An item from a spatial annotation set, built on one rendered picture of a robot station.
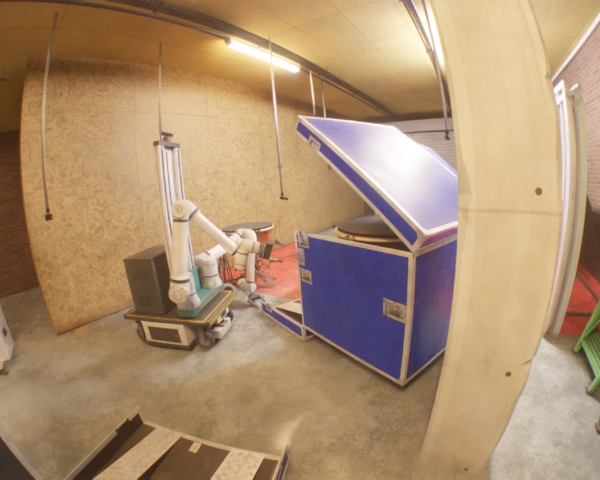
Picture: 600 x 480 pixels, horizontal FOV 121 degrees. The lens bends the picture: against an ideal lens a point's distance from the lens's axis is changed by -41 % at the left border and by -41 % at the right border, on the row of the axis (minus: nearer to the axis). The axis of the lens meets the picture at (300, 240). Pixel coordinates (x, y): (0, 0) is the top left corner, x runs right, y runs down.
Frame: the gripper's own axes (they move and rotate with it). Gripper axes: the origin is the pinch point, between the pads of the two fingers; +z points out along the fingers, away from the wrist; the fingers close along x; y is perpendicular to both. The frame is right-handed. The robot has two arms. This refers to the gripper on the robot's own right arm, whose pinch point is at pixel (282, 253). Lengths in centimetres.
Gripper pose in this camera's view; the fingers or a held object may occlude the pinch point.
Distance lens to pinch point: 204.5
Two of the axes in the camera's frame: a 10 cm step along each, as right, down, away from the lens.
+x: -2.8, 8.6, 4.2
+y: -0.8, -4.6, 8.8
